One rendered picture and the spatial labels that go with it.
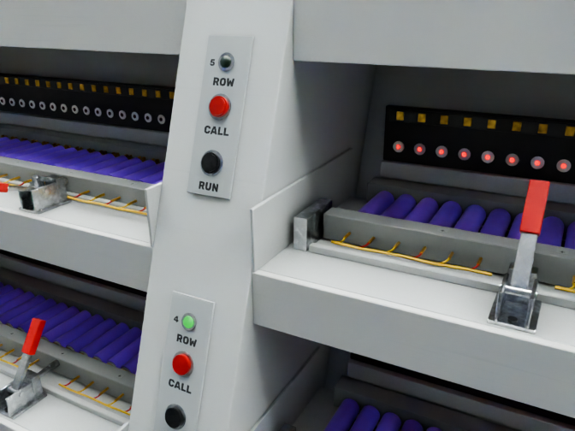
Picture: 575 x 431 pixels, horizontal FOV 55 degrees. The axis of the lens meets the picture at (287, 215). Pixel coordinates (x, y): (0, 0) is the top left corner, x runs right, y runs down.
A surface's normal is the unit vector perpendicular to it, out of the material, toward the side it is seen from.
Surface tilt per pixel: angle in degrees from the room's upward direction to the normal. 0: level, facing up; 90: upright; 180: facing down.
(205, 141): 90
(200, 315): 90
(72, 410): 19
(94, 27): 110
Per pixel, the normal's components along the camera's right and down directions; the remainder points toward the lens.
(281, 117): 0.88, 0.17
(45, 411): 0.00, -0.93
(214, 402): -0.44, 0.00
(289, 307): -0.47, 0.33
